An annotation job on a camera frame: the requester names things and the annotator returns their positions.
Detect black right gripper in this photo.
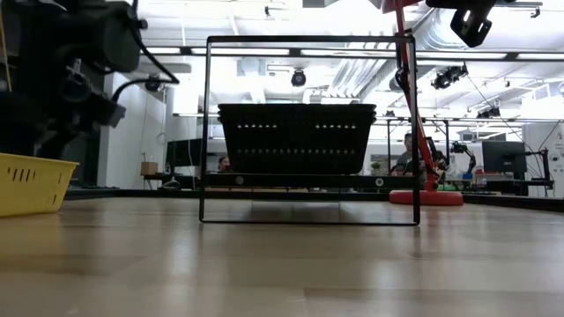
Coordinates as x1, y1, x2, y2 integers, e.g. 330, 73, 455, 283
425, 0, 498, 48

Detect red desk lamp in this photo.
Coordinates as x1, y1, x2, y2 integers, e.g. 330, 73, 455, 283
381, 0, 465, 208

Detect black metal frame shelf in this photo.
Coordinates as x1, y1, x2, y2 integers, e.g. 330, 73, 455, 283
198, 34, 420, 227

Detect yellow plastic basket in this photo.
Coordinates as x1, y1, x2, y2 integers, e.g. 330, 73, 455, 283
0, 151, 80, 218

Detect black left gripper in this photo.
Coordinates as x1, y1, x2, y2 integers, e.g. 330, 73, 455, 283
37, 56, 105, 160

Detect black computer monitor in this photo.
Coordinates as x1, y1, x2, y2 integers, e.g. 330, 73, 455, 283
165, 137, 204, 178
480, 140, 528, 175

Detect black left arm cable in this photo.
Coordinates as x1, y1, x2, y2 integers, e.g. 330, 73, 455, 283
111, 0, 181, 103

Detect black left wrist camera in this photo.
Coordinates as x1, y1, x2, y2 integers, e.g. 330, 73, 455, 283
86, 92, 128, 130

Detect thin black wire frame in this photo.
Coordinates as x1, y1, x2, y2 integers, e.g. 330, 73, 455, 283
249, 198, 342, 205

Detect black ceiling spotlights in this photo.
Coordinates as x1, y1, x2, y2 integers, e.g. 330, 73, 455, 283
475, 105, 502, 120
430, 64, 470, 91

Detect black overhead beam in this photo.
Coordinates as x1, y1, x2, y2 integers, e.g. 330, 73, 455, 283
145, 45, 564, 62

